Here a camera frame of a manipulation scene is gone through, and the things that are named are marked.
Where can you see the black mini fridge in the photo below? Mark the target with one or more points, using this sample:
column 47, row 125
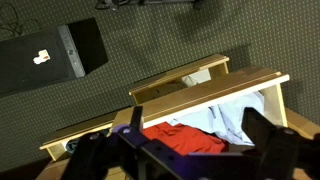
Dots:
column 56, row 55

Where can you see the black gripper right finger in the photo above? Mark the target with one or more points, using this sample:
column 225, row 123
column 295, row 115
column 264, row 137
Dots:
column 257, row 127

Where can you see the red garment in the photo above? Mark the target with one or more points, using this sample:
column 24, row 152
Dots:
column 185, row 139

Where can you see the light blue shirt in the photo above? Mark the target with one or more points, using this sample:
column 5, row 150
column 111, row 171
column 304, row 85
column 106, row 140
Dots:
column 224, row 119

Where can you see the wooden drawer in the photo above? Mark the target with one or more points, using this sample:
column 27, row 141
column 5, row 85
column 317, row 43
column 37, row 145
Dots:
column 170, row 81
column 226, row 88
column 56, row 144

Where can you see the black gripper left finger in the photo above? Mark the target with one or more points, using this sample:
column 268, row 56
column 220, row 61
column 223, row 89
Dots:
column 136, row 122

